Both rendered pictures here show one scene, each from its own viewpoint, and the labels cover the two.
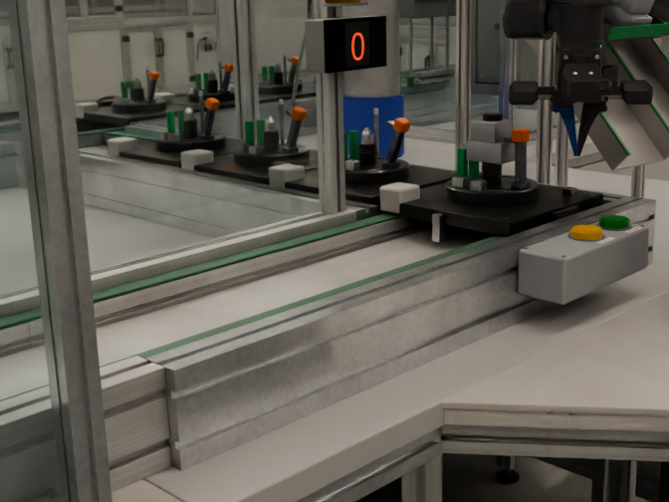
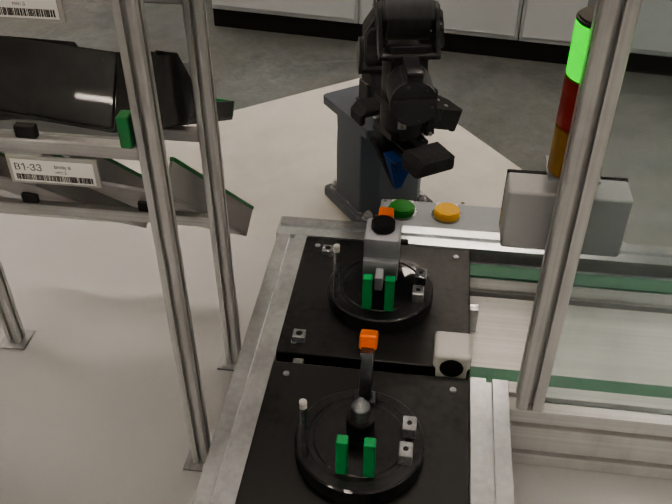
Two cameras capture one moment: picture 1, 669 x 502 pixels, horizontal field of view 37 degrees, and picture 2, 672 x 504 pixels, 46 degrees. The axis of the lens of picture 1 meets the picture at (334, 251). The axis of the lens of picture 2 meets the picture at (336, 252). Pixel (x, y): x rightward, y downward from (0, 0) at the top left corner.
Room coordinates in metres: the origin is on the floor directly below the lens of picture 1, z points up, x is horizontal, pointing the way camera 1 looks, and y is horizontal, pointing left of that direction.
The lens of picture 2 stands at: (2.00, 0.36, 1.68)
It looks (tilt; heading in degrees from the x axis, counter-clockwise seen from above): 38 degrees down; 232
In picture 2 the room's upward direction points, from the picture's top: straight up
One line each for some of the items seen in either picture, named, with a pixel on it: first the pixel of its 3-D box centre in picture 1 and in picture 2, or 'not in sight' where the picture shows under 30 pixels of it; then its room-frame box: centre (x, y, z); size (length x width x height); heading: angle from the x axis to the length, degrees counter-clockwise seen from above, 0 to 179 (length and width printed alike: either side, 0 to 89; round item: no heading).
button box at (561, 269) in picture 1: (585, 258); (445, 230); (1.25, -0.33, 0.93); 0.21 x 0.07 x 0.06; 135
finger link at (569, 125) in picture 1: (563, 130); (404, 172); (1.36, -0.32, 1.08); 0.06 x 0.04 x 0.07; 169
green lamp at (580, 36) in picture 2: not in sight; (599, 49); (1.42, -0.02, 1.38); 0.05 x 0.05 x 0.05
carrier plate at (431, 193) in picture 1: (491, 202); (379, 301); (1.47, -0.24, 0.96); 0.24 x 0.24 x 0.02; 45
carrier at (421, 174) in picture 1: (366, 150); (360, 424); (1.65, -0.06, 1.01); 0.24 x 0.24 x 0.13; 45
